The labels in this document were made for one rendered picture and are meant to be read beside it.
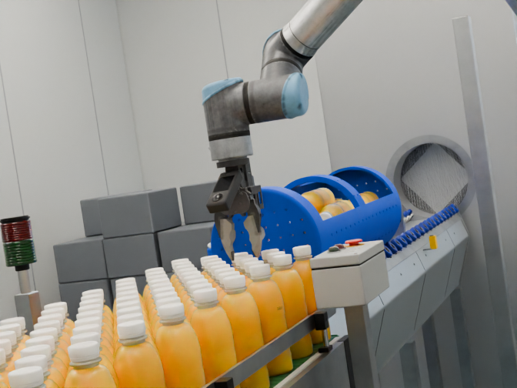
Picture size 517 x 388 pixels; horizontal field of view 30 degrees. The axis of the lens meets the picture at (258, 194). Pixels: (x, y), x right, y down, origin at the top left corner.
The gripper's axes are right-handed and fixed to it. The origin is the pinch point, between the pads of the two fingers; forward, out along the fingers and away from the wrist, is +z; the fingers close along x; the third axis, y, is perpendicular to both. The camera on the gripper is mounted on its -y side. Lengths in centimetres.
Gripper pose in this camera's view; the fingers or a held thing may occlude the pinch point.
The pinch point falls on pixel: (242, 253)
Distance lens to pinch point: 202.2
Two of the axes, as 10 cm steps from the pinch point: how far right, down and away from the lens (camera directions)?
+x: -9.2, 1.2, 3.7
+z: 1.5, 9.9, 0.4
